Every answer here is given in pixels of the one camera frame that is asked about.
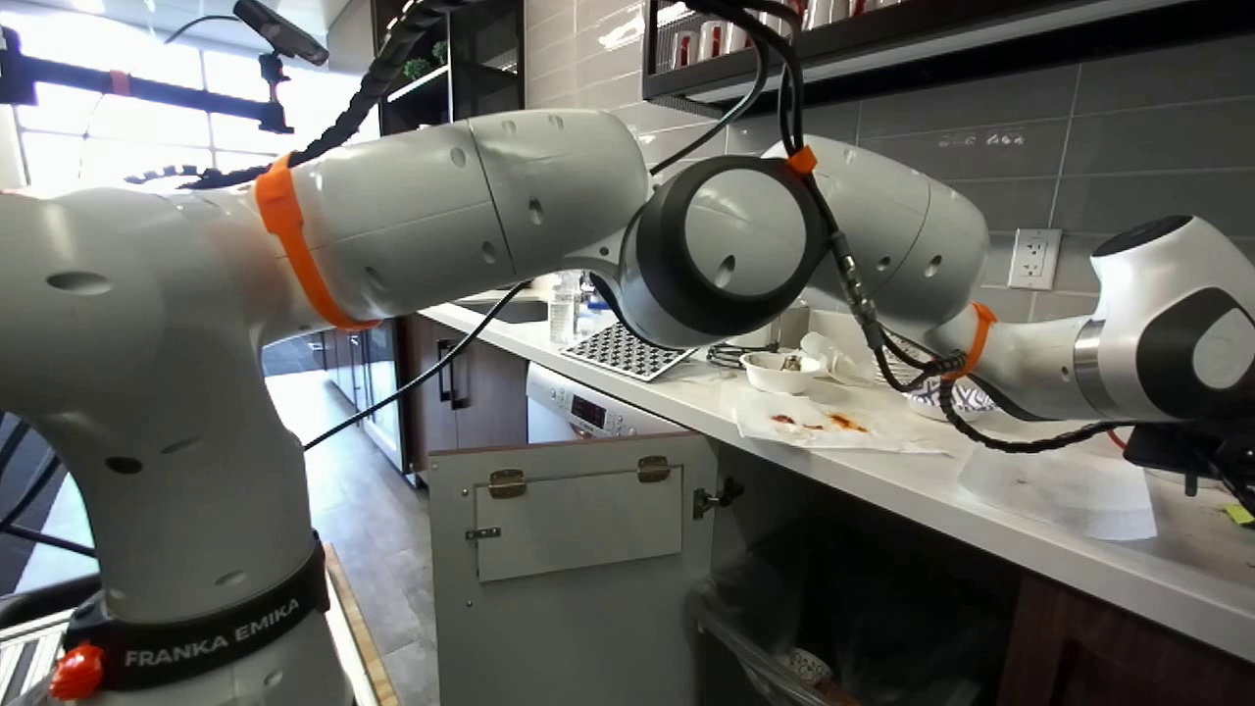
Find black white checkered mat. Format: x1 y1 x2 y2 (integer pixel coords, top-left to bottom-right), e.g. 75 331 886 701
559 318 698 389

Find stainless steel dishwasher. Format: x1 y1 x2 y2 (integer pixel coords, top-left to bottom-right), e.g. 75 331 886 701
521 363 681 449

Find brown cabinet black handles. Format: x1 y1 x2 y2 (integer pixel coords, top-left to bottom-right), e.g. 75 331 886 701
394 309 531 474

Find thin black cable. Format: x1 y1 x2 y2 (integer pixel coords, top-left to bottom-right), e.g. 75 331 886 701
297 275 531 457

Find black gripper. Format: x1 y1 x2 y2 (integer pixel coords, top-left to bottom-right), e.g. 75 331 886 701
1122 412 1255 512

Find crumpled clear plastic wrap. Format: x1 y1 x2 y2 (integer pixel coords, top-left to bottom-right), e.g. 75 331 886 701
797 331 856 384

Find stained white napkin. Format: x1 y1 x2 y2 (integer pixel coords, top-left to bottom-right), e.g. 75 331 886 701
728 389 952 462

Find open cabinet door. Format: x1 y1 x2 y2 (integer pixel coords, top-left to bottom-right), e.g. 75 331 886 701
423 432 721 706

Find white bowl with food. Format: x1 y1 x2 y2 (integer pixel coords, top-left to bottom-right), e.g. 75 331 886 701
735 347 830 397

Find black camera rig bar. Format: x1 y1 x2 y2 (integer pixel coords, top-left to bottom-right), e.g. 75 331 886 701
0 0 331 133

